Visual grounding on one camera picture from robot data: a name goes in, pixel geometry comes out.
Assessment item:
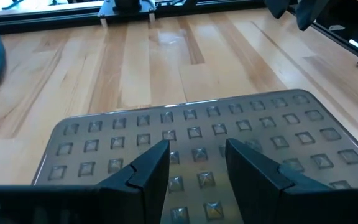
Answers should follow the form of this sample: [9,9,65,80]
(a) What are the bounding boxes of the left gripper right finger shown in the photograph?
[224,138,333,224]

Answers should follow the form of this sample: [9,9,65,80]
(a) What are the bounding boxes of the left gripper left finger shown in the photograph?
[99,139,171,224]

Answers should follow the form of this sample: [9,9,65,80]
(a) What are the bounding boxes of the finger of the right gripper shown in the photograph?
[264,0,292,20]
[295,0,331,32]

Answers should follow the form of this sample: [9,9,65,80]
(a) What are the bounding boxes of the smoky studded box lid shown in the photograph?
[30,88,358,224]

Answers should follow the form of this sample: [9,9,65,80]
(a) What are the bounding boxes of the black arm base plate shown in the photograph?
[97,0,157,27]

